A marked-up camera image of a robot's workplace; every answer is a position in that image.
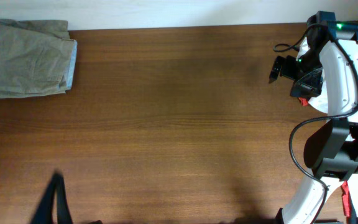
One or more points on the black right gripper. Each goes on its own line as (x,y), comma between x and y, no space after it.
(311,86)

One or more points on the khaki green shorts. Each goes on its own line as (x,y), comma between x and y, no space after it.
(37,58)

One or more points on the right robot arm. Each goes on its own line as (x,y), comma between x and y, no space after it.
(332,151)

